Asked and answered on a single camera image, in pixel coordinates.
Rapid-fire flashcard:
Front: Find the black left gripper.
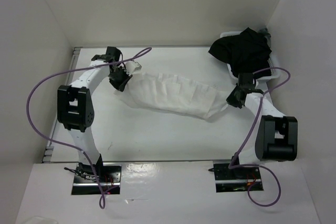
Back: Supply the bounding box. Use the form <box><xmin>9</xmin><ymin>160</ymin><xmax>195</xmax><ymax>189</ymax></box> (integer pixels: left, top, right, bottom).
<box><xmin>108</xmin><ymin>66</ymin><xmax>133</xmax><ymax>92</ymax></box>

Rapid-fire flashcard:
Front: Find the white pleated skirt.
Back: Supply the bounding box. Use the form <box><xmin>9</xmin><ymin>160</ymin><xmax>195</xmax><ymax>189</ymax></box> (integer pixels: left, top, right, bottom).
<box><xmin>114</xmin><ymin>72</ymin><xmax>229</xmax><ymax>120</ymax></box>

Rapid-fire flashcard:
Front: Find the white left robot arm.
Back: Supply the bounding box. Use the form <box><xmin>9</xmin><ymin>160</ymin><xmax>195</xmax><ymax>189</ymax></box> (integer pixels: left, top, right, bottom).
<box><xmin>57</xmin><ymin>47</ymin><xmax>132</xmax><ymax>182</ymax></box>

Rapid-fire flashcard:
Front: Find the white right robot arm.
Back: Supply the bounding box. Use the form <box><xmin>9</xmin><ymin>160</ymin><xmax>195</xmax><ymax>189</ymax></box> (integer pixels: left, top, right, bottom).
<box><xmin>226</xmin><ymin>73</ymin><xmax>298</xmax><ymax>178</ymax></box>

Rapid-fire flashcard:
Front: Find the white plastic basket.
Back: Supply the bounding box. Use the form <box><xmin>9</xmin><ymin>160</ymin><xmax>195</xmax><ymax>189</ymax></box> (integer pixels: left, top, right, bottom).
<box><xmin>220</xmin><ymin>27</ymin><xmax>281</xmax><ymax>84</ymax></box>

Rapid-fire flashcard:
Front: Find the black skirt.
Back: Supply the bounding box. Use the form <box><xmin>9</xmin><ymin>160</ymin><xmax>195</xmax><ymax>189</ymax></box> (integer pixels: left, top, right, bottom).
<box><xmin>208</xmin><ymin>28</ymin><xmax>271</xmax><ymax>79</ymax></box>

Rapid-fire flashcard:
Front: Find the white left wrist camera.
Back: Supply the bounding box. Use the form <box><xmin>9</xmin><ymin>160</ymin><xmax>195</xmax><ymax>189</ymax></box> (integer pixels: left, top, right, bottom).
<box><xmin>124</xmin><ymin>61</ymin><xmax>142</xmax><ymax>76</ymax></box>

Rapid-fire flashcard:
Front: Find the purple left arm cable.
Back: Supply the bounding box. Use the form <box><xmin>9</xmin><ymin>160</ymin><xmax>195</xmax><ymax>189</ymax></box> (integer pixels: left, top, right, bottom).
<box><xmin>26</xmin><ymin>47</ymin><xmax>153</xmax><ymax>209</ymax></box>

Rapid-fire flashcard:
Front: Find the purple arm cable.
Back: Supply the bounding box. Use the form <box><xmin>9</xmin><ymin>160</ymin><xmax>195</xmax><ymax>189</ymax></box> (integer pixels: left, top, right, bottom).
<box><xmin>227</xmin><ymin>67</ymin><xmax>291</xmax><ymax>207</ymax></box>
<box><xmin>26</xmin><ymin>47</ymin><xmax>153</xmax><ymax>209</ymax></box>

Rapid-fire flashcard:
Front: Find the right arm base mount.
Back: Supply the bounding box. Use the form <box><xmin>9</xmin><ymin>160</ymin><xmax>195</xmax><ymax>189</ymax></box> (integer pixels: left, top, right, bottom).
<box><xmin>208</xmin><ymin>163</ymin><xmax>264</xmax><ymax>193</ymax></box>

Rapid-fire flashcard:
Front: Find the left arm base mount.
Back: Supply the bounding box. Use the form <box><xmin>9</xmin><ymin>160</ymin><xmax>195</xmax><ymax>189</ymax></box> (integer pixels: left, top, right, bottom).
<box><xmin>64</xmin><ymin>163</ymin><xmax>121</xmax><ymax>195</ymax></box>

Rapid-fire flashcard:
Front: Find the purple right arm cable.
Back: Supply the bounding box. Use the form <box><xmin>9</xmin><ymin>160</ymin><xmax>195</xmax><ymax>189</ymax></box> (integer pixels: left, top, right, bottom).
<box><xmin>227</xmin><ymin>67</ymin><xmax>291</xmax><ymax>207</ymax></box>

